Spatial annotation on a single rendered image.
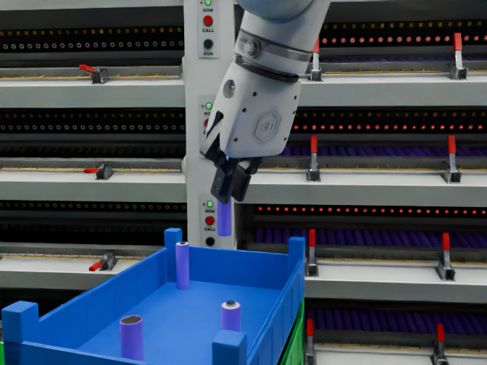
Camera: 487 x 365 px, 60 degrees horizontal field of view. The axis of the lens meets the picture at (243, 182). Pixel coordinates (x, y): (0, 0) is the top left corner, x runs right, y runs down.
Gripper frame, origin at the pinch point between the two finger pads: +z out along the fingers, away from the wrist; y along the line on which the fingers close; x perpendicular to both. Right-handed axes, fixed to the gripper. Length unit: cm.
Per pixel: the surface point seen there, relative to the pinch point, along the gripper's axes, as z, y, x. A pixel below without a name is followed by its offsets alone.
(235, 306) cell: 2.1, -11.7, -16.2
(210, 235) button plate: 23.3, 16.6, 16.7
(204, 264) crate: 13.9, 0.6, 0.6
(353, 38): -19, 49, 24
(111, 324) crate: 14.8, -15.4, -3.6
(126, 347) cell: 4.8, -20.7, -14.1
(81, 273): 40, -2, 32
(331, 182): 6.2, 33.2, 5.5
